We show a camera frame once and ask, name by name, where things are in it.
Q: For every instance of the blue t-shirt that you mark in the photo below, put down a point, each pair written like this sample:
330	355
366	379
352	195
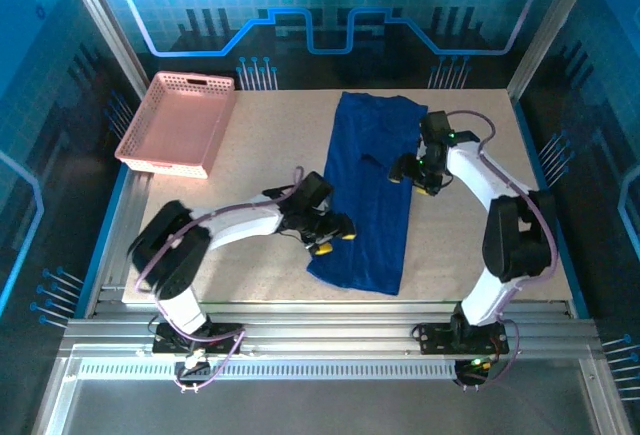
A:
370	215

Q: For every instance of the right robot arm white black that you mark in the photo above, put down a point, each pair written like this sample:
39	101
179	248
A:
515	240

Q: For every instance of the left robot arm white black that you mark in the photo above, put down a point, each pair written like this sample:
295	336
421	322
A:
170	255

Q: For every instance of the pink perforated plastic basket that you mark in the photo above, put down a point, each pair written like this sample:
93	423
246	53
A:
170	125

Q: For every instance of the aluminium extrusion mounting rail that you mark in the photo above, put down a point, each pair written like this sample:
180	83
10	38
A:
325	330

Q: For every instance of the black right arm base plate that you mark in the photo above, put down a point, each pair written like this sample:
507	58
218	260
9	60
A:
435	340

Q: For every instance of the aluminium frame post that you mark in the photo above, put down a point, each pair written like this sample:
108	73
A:
107	30
550	30

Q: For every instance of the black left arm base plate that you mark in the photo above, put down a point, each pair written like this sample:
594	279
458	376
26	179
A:
165	346

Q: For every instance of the aluminium outer table frame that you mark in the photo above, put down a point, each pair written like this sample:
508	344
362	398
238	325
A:
52	405

